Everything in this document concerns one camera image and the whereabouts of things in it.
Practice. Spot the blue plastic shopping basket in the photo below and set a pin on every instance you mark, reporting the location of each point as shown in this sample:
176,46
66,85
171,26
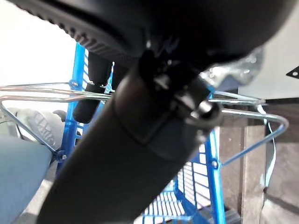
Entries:
78,70

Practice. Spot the white shelf end panel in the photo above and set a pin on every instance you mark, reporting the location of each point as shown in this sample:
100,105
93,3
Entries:
268,58

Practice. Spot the shiny plastic wall sheet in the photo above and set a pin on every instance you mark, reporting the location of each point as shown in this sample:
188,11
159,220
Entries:
233,67

